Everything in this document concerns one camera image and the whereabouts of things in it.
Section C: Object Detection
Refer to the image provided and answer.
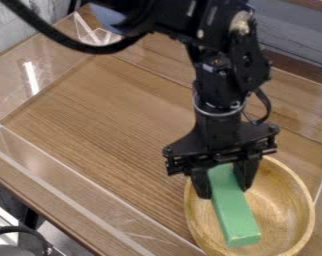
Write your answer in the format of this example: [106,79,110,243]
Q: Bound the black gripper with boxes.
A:
[162,110,280,199]

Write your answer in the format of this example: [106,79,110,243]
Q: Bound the green rectangular block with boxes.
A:
[208,164,261,248]

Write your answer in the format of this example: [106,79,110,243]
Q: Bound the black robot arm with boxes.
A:
[83,0,280,199]

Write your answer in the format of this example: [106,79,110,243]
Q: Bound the brown wooden bowl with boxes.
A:
[184,157,315,256]

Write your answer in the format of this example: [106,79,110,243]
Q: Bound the clear acrylic front wall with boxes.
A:
[0,125,205,256]

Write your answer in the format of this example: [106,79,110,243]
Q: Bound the black metal frame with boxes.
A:
[0,184,95,256]

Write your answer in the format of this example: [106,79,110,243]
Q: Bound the clear acrylic corner bracket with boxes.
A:
[73,12,122,46]

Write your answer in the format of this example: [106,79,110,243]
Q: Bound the black cable loop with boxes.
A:
[0,226,53,256]

